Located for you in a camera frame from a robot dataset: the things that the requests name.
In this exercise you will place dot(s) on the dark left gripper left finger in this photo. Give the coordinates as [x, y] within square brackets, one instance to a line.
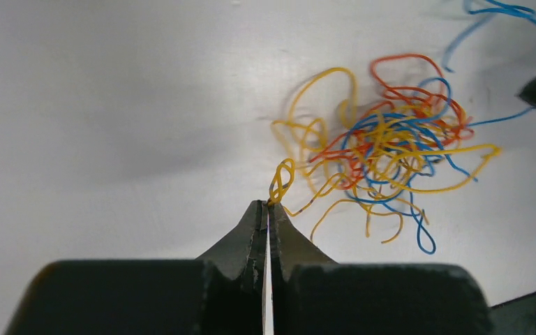
[218, 292]

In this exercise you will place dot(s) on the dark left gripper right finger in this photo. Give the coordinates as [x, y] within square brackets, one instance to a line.
[315, 295]

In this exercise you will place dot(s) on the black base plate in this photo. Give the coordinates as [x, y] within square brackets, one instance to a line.
[517, 316]

